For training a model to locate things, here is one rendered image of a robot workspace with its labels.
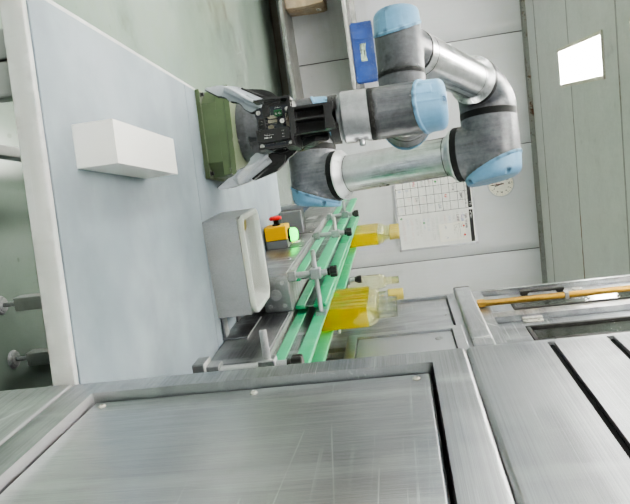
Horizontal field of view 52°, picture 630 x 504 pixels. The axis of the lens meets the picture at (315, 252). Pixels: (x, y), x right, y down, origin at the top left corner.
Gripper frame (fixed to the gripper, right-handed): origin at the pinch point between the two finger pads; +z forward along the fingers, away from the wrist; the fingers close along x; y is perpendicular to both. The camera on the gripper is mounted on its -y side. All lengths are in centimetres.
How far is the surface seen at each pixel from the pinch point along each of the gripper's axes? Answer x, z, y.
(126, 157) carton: 2.1, 10.2, 8.8
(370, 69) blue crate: -139, -14, -580
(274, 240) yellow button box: 18, 13, -102
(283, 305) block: 34, 5, -63
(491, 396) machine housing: 33, -34, 35
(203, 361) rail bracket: 33.7, 5.6, 0.7
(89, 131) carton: -1.7, 13.7, 11.9
